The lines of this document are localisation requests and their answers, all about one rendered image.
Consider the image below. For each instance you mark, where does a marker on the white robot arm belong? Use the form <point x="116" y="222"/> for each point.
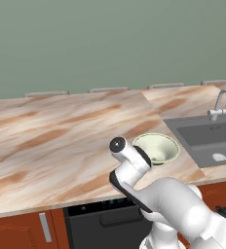
<point x="170" y="207"/>

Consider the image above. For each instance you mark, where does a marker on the pale green bowl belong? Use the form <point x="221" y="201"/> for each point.
<point x="158" y="149"/>

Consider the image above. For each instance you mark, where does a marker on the grey sink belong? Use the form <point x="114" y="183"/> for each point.
<point x="204" y="139"/>

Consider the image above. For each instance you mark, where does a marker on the grey stool back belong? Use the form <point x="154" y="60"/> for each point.
<point x="218" y="82"/>
<point x="46" y="93"/>
<point x="165" y="85"/>
<point x="108" y="89"/>

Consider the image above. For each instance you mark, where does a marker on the black dishwasher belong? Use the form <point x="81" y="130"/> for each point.
<point x="102" y="223"/>

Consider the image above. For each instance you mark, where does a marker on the silver tap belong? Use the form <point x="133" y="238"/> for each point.
<point x="219" y="107"/>

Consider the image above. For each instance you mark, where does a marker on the red-brown cupboard door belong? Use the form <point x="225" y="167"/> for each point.
<point x="220" y="194"/>
<point x="17" y="231"/>

